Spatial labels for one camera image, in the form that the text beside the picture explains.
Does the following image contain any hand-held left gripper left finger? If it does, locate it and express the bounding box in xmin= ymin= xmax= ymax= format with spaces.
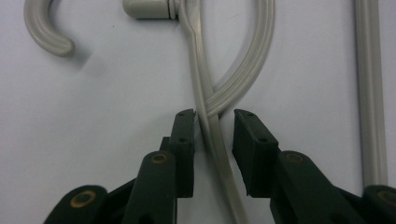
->
xmin=159 ymin=108 xmax=197 ymax=199

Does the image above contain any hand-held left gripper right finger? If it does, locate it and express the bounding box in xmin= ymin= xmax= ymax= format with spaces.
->
xmin=232 ymin=108 xmax=280 ymax=199

